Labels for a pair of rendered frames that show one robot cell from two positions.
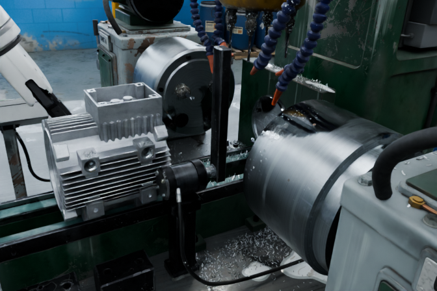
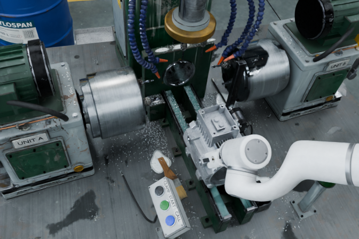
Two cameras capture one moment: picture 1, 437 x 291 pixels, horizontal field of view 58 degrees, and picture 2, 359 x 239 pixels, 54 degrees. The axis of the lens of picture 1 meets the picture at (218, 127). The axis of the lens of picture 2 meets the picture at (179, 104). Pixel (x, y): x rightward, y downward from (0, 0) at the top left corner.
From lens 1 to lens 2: 140 cm
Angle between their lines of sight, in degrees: 69
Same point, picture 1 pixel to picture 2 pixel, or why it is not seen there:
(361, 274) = (306, 80)
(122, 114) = (232, 123)
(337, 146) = (277, 58)
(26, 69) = not seen: hidden behind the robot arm
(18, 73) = not seen: hidden behind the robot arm
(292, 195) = (276, 82)
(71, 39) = not seen: outside the picture
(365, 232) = (310, 71)
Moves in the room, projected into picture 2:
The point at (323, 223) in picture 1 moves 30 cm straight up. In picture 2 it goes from (286, 80) to (312, 21)
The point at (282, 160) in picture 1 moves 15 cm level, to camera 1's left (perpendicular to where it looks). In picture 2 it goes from (266, 77) to (266, 105)
